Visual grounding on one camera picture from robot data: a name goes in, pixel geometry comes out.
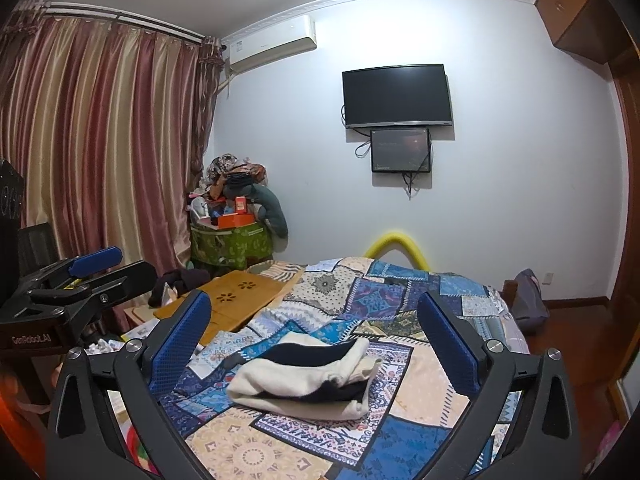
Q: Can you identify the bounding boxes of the cream and navy sweater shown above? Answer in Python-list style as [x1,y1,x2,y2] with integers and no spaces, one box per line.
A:
[226,332,383,421]

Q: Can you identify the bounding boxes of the curtain rail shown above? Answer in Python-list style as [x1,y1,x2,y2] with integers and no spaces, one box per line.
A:
[45,2,221,43]

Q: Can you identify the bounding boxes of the light wooden table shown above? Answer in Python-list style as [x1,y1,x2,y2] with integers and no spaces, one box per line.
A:
[122,305,166,333]

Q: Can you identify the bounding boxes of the pile of mixed clothes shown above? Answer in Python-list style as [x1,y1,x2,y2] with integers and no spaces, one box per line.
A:
[187,152,268,221]

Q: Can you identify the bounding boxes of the brown wooden wall cabinet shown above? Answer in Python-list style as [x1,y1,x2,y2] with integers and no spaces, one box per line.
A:
[534,0,640,66]

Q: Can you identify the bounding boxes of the white air conditioner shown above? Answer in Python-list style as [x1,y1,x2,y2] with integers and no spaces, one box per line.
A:
[220,15,318,78]

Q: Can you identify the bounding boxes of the dark brown clothes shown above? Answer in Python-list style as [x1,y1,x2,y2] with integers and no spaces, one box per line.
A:
[150,267,211,306]

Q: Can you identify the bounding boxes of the green storage box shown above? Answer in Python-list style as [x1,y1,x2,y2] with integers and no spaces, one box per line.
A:
[190,220,273,271]

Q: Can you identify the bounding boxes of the blue patchwork blanket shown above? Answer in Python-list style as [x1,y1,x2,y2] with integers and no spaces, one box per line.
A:
[107,256,531,480]

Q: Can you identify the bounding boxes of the orange box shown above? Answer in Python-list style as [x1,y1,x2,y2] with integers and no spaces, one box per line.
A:
[217,211,256,230]

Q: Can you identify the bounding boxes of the bamboo lap desk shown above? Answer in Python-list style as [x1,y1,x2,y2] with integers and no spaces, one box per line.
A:
[152,270,306,333]

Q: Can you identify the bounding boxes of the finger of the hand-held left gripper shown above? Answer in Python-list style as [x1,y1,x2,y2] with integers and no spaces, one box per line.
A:
[20,246,124,287]
[27,259,158,318]

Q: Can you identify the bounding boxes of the black mesh chair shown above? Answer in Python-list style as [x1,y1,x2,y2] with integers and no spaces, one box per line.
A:
[17,223,56,273]

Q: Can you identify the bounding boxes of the small wall monitor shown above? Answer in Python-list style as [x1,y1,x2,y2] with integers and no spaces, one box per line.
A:
[370,128,432,173]

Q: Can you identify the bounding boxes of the orange cloth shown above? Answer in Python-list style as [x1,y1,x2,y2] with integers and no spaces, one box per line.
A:
[0,360,48,480]

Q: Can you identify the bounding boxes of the grey plush pillow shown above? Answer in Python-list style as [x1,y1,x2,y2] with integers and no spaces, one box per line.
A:
[222,180,290,240]

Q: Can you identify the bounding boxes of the grey purple bag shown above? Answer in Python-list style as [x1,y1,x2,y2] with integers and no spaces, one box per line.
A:
[510,268,550,336]

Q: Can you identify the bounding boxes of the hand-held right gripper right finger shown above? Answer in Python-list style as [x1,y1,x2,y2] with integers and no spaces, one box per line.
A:
[416,291,586,480]

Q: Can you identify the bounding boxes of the black wall television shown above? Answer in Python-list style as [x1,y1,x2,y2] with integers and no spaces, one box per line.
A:
[342,64,454,129]

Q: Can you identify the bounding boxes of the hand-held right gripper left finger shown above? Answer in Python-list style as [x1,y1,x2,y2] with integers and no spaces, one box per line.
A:
[45,290,236,480]

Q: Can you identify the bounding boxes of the yellow foam tube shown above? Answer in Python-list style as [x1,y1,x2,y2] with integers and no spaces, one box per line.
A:
[362,230,431,271]

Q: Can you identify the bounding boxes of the pink and gold curtain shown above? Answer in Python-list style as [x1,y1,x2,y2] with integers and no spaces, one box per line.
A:
[0,2,223,321]

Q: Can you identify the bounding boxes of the black panel with circles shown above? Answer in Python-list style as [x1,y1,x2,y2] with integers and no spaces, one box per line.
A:
[0,158,24,226]

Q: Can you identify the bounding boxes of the pink cloth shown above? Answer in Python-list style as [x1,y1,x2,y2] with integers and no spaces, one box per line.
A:
[592,417,626,468]

